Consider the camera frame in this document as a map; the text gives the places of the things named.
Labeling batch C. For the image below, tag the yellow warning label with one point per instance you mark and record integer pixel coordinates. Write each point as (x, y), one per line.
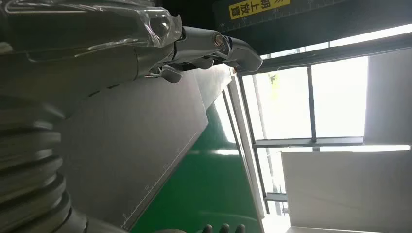
(257, 8)

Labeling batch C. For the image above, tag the dark window frame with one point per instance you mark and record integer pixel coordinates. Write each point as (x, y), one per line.
(311, 103)

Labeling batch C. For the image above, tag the aluminium conveyor frame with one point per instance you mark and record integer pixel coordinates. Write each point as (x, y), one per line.
(245, 138)

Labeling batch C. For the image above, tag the green conveyor belt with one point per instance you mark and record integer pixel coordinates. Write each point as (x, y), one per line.
(199, 186)

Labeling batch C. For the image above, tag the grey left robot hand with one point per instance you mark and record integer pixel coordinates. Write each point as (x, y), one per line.
(80, 54)

